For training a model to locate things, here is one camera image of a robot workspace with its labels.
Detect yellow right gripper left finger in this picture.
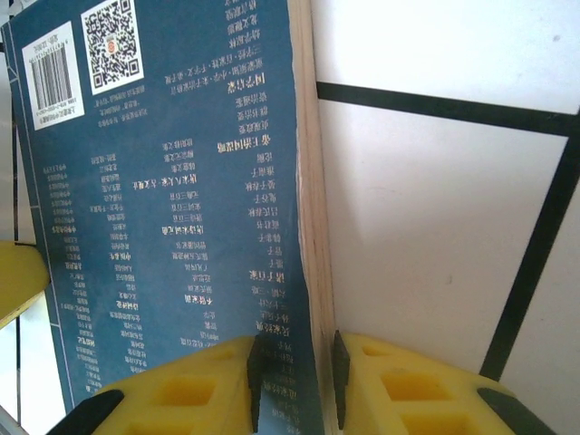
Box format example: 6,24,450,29
43,334,264,435

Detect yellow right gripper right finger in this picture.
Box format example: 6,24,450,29
333,330,558,435

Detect teal book with QR code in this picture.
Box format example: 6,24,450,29
0,0,339,435

